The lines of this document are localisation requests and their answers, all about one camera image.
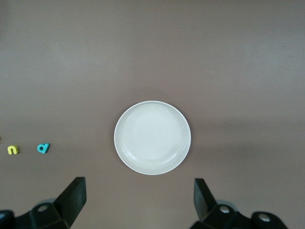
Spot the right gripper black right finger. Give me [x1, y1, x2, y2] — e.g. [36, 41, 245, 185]
[190, 177, 290, 229]

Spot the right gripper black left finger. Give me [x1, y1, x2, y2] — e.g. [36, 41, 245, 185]
[0, 176, 87, 229]

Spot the teal letter d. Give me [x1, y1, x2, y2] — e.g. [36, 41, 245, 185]
[37, 142, 51, 155]

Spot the beige round plate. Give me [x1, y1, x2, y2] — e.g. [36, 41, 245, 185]
[113, 100, 192, 176]

